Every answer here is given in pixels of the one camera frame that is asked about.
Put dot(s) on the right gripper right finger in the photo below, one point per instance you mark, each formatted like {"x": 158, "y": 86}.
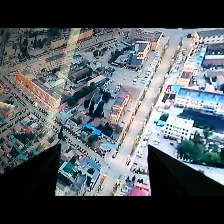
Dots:
{"x": 180, "y": 178}

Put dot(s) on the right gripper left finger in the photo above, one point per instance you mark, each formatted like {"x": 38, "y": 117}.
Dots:
{"x": 35, "y": 178}

